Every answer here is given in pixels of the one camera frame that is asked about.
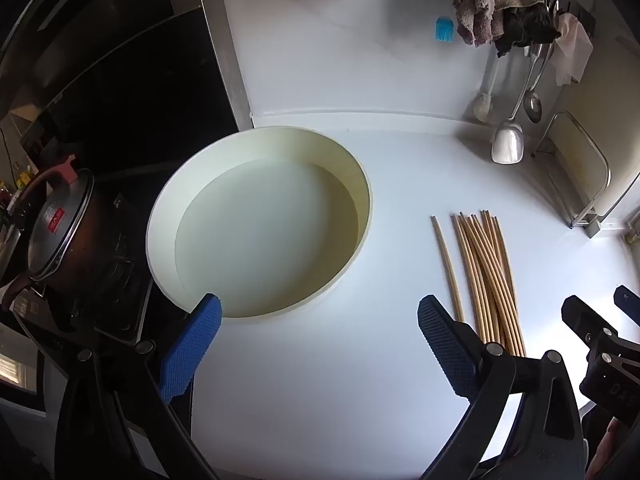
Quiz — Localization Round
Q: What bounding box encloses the steel cutting board rack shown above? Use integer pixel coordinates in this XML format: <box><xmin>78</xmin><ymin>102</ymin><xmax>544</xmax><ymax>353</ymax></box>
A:
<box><xmin>531</xmin><ymin>110</ymin><xmax>612</xmax><ymax>239</ymax></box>

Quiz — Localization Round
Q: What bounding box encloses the bundle of wooden chopsticks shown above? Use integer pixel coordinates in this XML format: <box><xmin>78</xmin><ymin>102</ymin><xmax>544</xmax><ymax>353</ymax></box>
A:
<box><xmin>451</xmin><ymin>209</ymin><xmax>527</xmax><ymax>359</ymax></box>

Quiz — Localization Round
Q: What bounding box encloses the beige grey dishcloth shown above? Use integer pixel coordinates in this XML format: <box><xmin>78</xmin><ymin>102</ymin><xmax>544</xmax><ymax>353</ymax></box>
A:
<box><xmin>444</xmin><ymin>0</ymin><xmax>540</xmax><ymax>49</ymax></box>

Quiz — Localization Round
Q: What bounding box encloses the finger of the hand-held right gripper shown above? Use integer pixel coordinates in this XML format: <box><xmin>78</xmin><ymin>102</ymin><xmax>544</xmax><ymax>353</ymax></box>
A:
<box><xmin>614</xmin><ymin>285</ymin><xmax>640</xmax><ymax>328</ymax></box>
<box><xmin>561</xmin><ymin>296</ymin><xmax>640</xmax><ymax>426</ymax></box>

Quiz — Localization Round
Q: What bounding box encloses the glass pot lid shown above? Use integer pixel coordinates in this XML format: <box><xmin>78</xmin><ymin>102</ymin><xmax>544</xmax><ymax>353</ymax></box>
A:
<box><xmin>25</xmin><ymin>155</ymin><xmax>97</xmax><ymax>282</ymax></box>

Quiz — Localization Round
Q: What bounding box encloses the white hanging cloth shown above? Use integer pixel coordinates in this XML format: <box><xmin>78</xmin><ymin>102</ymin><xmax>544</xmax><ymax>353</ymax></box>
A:
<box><xmin>551</xmin><ymin>12</ymin><xmax>594</xmax><ymax>87</ymax></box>

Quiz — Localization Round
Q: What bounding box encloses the dark cooking pot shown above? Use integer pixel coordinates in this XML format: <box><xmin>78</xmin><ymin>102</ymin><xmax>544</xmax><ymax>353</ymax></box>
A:
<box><xmin>0</xmin><ymin>170</ymin><xmax>141</xmax><ymax>311</ymax></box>

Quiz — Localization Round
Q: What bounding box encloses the steel ladle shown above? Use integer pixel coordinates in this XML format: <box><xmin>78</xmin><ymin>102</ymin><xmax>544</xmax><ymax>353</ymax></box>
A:
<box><xmin>523</xmin><ymin>45</ymin><xmax>557</xmax><ymax>124</ymax></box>

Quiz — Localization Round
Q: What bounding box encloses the black gas stove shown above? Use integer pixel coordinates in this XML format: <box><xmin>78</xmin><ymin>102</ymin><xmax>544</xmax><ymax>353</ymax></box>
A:
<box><xmin>45</xmin><ymin>180</ymin><xmax>156</xmax><ymax>347</ymax></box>

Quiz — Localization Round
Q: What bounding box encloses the steel spatula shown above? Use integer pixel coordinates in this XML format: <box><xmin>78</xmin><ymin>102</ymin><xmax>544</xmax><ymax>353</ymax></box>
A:
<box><xmin>491</xmin><ymin>42</ymin><xmax>544</xmax><ymax>165</ymax></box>

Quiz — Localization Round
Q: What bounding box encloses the black range hood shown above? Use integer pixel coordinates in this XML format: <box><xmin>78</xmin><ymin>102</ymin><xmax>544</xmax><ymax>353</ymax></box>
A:
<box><xmin>0</xmin><ymin>0</ymin><xmax>251</xmax><ymax>176</ymax></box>

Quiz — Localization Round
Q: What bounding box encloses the cream cutting board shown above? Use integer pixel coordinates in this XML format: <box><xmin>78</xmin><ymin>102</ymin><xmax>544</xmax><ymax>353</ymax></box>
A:
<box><xmin>542</xmin><ymin>35</ymin><xmax>640</xmax><ymax>221</ymax></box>

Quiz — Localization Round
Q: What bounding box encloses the white round basin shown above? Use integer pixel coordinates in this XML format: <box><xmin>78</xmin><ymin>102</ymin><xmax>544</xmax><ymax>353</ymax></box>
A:
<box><xmin>146</xmin><ymin>126</ymin><xmax>372</xmax><ymax>319</ymax></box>

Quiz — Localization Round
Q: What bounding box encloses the wooden chopstick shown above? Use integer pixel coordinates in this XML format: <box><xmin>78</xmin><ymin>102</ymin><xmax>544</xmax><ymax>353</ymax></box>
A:
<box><xmin>431</xmin><ymin>215</ymin><xmax>465</xmax><ymax>322</ymax></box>

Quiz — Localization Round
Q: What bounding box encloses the black cloth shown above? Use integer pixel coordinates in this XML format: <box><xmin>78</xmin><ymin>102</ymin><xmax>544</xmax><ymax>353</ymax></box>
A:
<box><xmin>494</xmin><ymin>2</ymin><xmax>562</xmax><ymax>59</ymax></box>

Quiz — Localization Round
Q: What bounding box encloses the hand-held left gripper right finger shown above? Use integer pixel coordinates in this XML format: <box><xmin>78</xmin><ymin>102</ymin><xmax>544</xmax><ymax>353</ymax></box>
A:
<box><xmin>417</xmin><ymin>295</ymin><xmax>590</xmax><ymax>480</ymax></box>

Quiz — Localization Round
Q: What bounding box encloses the white plastic skimmer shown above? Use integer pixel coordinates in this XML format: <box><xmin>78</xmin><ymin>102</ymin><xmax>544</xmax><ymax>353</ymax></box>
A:
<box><xmin>473</xmin><ymin>55</ymin><xmax>502</xmax><ymax>122</ymax></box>

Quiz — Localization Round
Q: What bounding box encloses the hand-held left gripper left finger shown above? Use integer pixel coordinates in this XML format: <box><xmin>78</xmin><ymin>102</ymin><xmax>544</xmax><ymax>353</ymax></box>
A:
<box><xmin>52</xmin><ymin>292</ymin><xmax>222</xmax><ymax>480</ymax></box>

